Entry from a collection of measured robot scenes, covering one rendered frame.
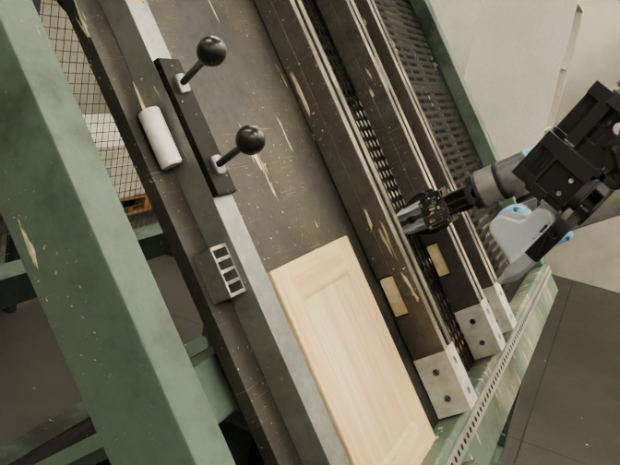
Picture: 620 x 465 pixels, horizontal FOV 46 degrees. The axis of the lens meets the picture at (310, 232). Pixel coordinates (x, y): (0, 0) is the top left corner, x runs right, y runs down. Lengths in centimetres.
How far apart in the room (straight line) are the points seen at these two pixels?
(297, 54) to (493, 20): 361
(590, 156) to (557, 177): 4
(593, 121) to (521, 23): 425
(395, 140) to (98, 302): 111
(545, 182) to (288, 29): 85
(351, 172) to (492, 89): 360
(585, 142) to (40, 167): 54
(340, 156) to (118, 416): 78
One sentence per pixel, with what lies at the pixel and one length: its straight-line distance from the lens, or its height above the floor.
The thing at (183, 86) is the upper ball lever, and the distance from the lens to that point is 101.
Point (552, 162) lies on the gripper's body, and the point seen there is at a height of 148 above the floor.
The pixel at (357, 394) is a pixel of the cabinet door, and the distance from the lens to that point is 118.
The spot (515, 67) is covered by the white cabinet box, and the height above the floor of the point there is 159.
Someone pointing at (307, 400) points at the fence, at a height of 109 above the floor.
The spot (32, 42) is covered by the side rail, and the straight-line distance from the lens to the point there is 84.
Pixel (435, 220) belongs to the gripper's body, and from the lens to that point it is 148.
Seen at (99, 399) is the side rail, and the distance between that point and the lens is 82.
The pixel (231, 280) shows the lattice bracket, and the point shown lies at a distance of 96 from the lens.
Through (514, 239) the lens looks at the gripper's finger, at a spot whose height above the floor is 140.
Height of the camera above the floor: 155
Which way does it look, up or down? 15 degrees down
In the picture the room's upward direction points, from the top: 11 degrees clockwise
